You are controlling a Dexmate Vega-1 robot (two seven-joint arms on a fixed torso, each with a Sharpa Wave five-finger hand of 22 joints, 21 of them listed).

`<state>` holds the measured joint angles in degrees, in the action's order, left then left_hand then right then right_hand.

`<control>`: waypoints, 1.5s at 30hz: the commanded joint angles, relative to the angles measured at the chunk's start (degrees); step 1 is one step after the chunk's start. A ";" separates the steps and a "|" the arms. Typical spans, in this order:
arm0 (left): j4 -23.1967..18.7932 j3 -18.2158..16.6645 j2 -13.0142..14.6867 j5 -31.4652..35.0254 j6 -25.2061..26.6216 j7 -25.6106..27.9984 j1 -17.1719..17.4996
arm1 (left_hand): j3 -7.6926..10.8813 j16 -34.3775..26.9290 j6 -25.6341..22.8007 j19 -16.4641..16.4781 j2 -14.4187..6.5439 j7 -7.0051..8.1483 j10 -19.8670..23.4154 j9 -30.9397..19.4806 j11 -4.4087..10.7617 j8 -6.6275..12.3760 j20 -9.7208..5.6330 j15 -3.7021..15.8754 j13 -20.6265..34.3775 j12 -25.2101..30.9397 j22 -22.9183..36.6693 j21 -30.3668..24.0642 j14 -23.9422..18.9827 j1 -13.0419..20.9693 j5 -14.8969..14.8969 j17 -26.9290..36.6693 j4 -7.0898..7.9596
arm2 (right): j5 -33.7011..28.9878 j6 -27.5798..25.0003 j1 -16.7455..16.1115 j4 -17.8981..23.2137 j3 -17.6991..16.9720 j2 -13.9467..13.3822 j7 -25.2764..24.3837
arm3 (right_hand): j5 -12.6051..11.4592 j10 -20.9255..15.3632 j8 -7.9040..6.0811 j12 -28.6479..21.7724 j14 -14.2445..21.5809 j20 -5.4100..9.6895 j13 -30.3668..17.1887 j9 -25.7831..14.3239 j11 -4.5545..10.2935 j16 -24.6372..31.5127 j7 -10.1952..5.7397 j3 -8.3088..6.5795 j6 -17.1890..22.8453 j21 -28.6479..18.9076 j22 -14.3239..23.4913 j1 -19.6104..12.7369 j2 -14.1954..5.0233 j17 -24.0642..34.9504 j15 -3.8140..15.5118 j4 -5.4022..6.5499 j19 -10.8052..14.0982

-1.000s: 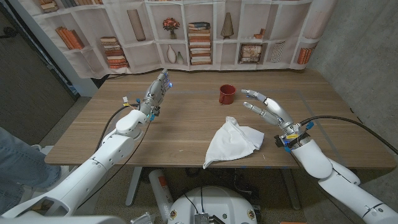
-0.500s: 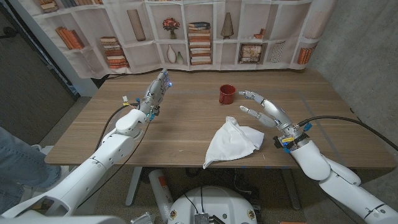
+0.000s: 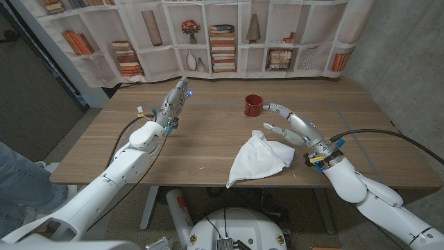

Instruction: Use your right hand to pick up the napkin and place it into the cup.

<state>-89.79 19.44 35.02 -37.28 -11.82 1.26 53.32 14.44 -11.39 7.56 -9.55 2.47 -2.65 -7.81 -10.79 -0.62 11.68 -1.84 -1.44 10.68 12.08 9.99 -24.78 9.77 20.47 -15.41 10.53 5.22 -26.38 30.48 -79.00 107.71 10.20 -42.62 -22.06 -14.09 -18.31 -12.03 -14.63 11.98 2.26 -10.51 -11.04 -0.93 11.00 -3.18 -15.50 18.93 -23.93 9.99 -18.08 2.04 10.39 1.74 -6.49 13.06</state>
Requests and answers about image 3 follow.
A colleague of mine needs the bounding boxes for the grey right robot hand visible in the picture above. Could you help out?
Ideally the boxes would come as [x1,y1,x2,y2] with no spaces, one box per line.
[262,102,346,172]

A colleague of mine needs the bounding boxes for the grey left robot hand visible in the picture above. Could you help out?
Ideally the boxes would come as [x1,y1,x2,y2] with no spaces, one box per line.
[155,75,194,135]

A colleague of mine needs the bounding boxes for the white cloth napkin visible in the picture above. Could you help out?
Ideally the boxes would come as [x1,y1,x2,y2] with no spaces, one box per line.
[225,129,296,190]

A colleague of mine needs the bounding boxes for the red enamel cup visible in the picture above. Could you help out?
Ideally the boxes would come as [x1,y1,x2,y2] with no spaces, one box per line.
[244,93,264,117]

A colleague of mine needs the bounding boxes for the printed bookshelf backdrop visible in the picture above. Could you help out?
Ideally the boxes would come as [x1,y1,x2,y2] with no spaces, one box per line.
[9,0,377,90]

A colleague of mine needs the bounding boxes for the grey table leg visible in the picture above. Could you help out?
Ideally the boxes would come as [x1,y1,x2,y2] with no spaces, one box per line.
[139,185,160,231]
[314,187,336,235]

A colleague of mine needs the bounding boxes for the white cylinder with orange label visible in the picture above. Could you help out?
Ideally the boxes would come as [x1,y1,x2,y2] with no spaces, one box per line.
[165,188,194,249]

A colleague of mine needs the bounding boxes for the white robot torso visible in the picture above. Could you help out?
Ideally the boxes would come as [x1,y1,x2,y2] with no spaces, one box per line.
[186,207,288,250]

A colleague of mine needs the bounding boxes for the white chair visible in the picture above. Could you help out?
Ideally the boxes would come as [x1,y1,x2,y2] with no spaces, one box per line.
[31,160,88,213]

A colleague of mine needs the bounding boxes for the grey perforated cabinet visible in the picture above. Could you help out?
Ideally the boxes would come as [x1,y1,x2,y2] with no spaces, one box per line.
[0,3,89,164]

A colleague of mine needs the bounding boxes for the person in blue jeans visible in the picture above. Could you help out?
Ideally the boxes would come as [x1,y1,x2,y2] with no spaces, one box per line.
[0,142,69,237]

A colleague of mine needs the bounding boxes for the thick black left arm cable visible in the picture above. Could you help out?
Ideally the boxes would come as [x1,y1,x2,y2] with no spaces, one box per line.
[105,114,157,169]

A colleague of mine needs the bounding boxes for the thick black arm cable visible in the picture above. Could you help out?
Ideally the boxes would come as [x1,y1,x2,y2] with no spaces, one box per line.
[105,114,157,169]
[329,128,444,166]

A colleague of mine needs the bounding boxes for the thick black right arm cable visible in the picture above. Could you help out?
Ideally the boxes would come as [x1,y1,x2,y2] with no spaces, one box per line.
[329,128,444,166]

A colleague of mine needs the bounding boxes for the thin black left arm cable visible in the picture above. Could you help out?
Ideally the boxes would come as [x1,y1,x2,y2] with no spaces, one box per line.
[88,133,170,228]

